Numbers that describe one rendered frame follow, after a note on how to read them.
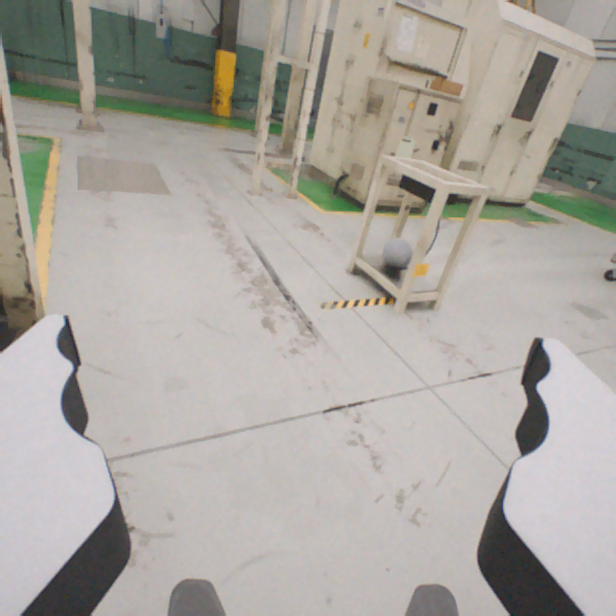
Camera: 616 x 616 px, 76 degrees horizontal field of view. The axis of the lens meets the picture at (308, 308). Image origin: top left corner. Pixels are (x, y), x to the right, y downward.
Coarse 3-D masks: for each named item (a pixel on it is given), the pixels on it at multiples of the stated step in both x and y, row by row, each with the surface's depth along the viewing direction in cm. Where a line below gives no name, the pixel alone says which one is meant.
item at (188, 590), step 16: (176, 592) 5; (192, 592) 5; (208, 592) 5; (416, 592) 5; (432, 592) 5; (448, 592) 5; (176, 608) 5; (192, 608) 5; (208, 608) 5; (416, 608) 5; (432, 608) 5; (448, 608) 5
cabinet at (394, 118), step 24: (384, 96) 383; (408, 96) 378; (432, 96) 389; (456, 96) 401; (360, 120) 418; (384, 120) 385; (408, 120) 392; (432, 120) 404; (456, 120) 418; (360, 144) 421; (384, 144) 394; (408, 144) 407; (432, 144) 420; (360, 168) 424; (360, 192) 427; (384, 192) 426
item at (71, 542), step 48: (48, 336) 9; (0, 384) 8; (48, 384) 8; (0, 432) 7; (48, 432) 7; (0, 480) 6; (48, 480) 6; (96, 480) 6; (0, 528) 6; (48, 528) 6; (96, 528) 6; (0, 576) 5; (48, 576) 5; (96, 576) 6
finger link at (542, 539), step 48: (528, 384) 11; (576, 384) 9; (528, 432) 9; (576, 432) 8; (528, 480) 7; (576, 480) 7; (528, 528) 6; (576, 528) 6; (528, 576) 6; (576, 576) 6
